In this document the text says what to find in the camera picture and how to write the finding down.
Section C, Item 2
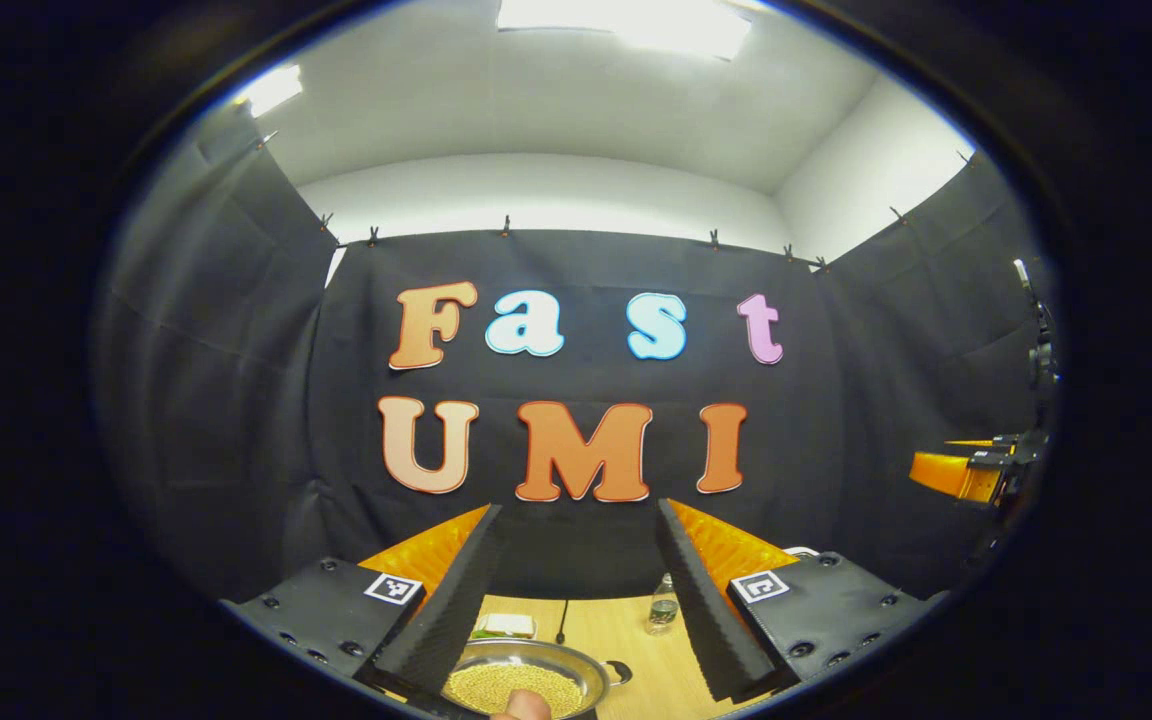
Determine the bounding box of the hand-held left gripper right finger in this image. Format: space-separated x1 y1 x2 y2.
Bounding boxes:
656 497 942 704

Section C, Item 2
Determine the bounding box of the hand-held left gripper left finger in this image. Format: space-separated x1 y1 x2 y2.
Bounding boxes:
221 503 505 706

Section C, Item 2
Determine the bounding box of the steel pot with black handles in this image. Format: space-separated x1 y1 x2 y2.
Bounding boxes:
441 638 634 720

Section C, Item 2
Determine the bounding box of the clear plastic water bottle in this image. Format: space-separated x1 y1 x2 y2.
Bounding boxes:
646 573 680 636

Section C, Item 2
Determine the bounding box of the sandwich on plate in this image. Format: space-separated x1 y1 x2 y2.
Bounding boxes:
471 612 539 641

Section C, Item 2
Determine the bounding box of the pile of yellow soybeans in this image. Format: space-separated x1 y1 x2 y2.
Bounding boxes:
448 662 584 720

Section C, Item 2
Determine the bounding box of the black backdrop cloth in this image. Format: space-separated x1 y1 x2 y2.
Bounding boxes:
94 105 1062 603

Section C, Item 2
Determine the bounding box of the large ceiling light panel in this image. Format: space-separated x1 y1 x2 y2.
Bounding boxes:
496 0 753 61

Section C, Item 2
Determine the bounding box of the small ceiling light panel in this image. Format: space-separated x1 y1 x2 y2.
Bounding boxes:
236 65 304 119

